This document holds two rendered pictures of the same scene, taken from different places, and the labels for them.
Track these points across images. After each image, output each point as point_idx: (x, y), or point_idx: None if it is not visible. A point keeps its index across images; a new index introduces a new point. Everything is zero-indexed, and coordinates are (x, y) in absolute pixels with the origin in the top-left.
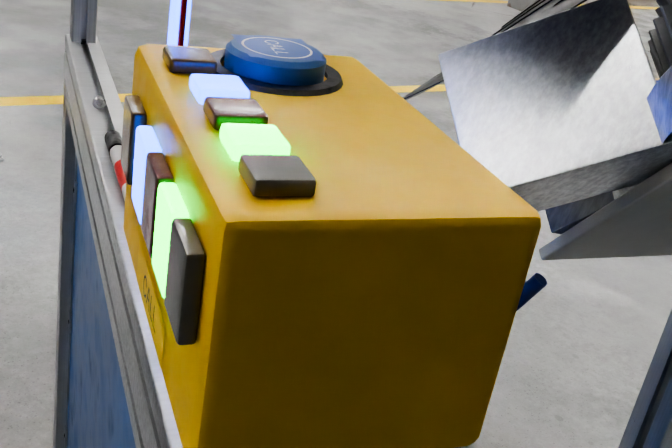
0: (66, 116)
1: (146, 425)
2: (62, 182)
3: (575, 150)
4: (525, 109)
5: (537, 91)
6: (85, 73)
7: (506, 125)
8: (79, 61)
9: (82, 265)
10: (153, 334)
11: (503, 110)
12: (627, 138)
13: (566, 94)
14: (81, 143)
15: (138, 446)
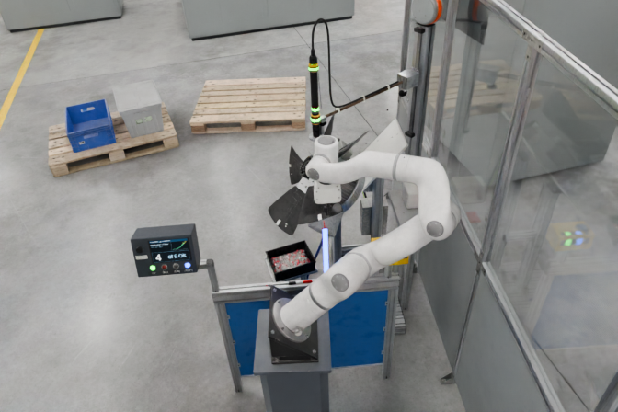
0: (223, 305)
1: (360, 286)
2: (223, 319)
3: (337, 221)
4: (329, 222)
5: (328, 219)
6: (245, 289)
7: (329, 225)
8: (235, 290)
9: (251, 321)
10: (394, 264)
11: (327, 224)
12: (340, 214)
13: (331, 216)
14: (268, 294)
15: (357, 291)
